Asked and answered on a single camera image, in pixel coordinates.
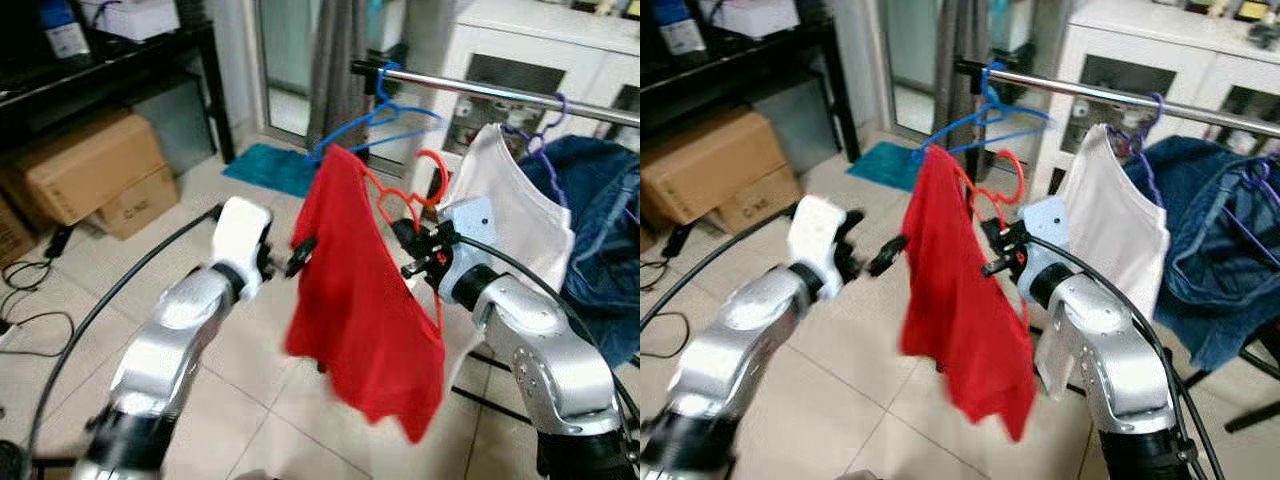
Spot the white carton box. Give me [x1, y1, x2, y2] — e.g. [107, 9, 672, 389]
[700, 0, 801, 41]
[78, 0, 181, 43]

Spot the small brown cardboard box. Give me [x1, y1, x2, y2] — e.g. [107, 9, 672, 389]
[0, 195, 39, 269]
[715, 165, 803, 236]
[90, 165, 181, 241]

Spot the metal clothes rack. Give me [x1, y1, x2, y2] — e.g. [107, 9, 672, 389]
[953, 58, 1280, 433]
[352, 58, 641, 426]

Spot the large brown cardboard box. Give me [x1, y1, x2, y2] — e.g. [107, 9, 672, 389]
[0, 110, 169, 226]
[640, 105, 791, 226]

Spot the grey storage bin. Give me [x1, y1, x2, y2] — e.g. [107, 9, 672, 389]
[130, 75, 216, 179]
[750, 75, 841, 176]

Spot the white hanging garment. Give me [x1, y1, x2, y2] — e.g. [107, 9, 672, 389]
[1035, 123, 1171, 401]
[438, 123, 578, 396]

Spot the red plastic hanger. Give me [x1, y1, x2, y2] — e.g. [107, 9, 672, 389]
[960, 148, 1031, 331]
[358, 149, 451, 336]

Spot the grey curtain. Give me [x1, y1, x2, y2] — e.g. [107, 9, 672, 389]
[306, 0, 371, 153]
[935, 0, 996, 141]

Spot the teal floor mat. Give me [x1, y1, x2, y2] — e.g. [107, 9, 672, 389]
[222, 143, 323, 199]
[848, 140, 931, 193]

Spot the thin black floor cable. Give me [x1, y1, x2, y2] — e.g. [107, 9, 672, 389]
[0, 258, 79, 359]

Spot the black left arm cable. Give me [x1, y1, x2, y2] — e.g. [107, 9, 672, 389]
[20, 203, 227, 480]
[640, 205, 801, 331]

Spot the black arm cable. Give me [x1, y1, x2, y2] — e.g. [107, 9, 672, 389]
[455, 232, 641, 441]
[640, 205, 801, 331]
[1040, 235, 1226, 480]
[20, 203, 227, 480]

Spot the dark bottle with blue label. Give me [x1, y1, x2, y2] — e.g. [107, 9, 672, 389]
[650, 0, 709, 58]
[38, 0, 93, 61]

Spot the blue plastic hanger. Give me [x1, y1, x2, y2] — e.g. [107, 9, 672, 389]
[912, 62, 1053, 164]
[308, 62, 446, 164]

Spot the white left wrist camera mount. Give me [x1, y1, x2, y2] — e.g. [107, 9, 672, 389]
[788, 194, 851, 293]
[213, 196, 274, 299]

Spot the red garment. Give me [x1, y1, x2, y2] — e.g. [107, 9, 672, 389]
[283, 145, 448, 445]
[898, 145, 1039, 443]

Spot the black shelf rack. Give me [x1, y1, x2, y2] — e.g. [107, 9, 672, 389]
[0, 18, 237, 166]
[640, 18, 861, 166]

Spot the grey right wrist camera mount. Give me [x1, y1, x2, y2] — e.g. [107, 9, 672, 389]
[1018, 196, 1069, 301]
[436, 196, 499, 301]

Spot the blue denim garment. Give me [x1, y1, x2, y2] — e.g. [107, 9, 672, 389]
[1125, 135, 1280, 373]
[520, 135, 641, 369]

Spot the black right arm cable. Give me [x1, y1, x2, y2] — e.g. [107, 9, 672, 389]
[1040, 235, 1226, 480]
[455, 232, 641, 441]

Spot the glass sliding door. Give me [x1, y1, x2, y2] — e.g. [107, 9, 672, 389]
[252, 0, 406, 141]
[878, 0, 1036, 136]

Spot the purple plastic hanger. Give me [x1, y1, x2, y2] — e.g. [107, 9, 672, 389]
[500, 92, 571, 206]
[1215, 155, 1280, 241]
[1105, 92, 1169, 206]
[620, 160, 641, 226]

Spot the white cabinet with glass doors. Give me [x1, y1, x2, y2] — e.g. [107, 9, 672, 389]
[400, 0, 641, 216]
[1030, 0, 1280, 201]

